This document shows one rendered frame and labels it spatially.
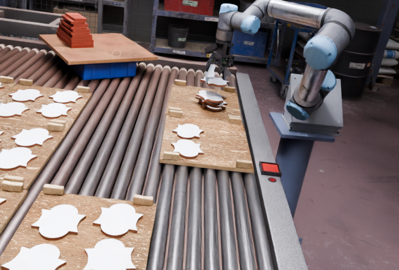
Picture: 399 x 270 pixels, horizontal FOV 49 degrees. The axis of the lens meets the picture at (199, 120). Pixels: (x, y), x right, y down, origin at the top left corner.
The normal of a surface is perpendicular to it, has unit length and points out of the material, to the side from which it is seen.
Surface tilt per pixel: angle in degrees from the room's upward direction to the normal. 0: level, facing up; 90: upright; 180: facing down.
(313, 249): 0
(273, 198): 0
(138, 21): 90
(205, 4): 90
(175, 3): 90
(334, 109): 45
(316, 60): 118
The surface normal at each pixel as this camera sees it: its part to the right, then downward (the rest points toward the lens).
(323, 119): 0.12, -0.34
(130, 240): 0.13, -0.91
